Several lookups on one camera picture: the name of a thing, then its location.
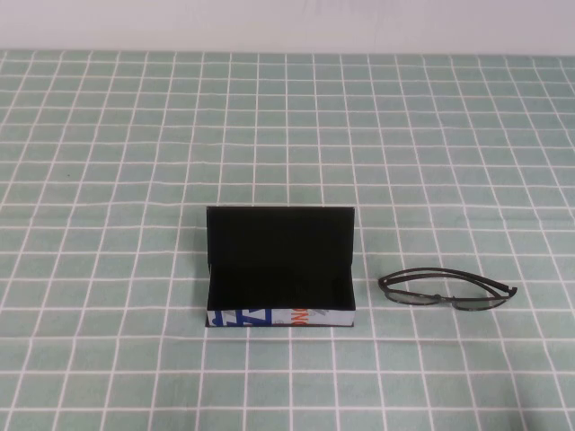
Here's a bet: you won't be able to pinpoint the dark thin-framed glasses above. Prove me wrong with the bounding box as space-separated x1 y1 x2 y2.
377 268 518 312

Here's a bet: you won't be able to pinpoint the black printed glasses case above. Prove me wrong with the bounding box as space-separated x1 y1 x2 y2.
205 205 359 329

